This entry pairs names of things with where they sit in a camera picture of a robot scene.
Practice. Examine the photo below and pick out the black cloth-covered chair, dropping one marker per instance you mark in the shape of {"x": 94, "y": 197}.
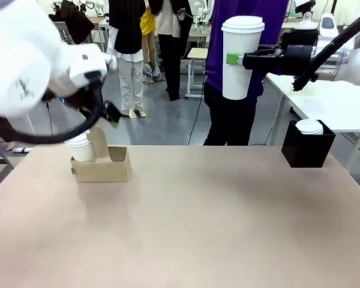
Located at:
{"x": 75, "y": 21}

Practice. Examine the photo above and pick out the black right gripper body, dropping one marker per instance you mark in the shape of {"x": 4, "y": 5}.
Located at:
{"x": 295, "y": 60}

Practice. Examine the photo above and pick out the short white lidded paper cup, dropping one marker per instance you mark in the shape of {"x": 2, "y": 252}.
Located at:
{"x": 82, "y": 151}

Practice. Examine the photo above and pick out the bystander in yellow top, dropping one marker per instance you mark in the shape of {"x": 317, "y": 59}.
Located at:
{"x": 148, "y": 27}

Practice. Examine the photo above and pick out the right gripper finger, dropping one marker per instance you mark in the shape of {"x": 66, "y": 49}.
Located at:
{"x": 235, "y": 58}
{"x": 268, "y": 47}

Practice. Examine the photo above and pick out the white lidded cup with print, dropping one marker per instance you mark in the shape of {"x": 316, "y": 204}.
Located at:
{"x": 310, "y": 127}

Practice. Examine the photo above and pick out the small wooden-top stool table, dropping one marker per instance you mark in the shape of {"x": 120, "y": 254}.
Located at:
{"x": 197, "y": 53}

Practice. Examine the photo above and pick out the white rounded background device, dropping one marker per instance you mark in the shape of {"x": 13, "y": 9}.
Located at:
{"x": 328, "y": 25}

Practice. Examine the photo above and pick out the person in purple top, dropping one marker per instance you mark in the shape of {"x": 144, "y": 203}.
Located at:
{"x": 216, "y": 45}

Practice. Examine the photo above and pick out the bystander in long black coat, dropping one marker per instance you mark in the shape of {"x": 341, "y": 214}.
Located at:
{"x": 171, "y": 54}

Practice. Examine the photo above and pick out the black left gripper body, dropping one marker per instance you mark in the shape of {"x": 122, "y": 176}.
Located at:
{"x": 84, "y": 99}

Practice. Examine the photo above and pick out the tall white lidded paper cup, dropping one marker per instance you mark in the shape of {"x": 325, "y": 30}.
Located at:
{"x": 237, "y": 81}

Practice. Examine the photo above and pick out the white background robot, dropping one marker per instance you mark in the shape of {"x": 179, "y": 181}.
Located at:
{"x": 304, "y": 16}

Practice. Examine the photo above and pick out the bystander black top beige trousers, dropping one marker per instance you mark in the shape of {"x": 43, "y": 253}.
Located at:
{"x": 129, "y": 36}

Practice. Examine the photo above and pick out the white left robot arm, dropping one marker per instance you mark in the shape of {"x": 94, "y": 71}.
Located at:
{"x": 24, "y": 45}

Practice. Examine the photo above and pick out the black open box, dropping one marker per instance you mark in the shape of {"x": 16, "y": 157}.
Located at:
{"x": 306, "y": 153}

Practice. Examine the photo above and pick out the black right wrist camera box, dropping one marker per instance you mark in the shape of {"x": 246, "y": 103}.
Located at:
{"x": 300, "y": 37}

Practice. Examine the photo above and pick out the brown cardboard cup carrier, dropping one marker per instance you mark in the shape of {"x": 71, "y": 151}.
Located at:
{"x": 105, "y": 171}

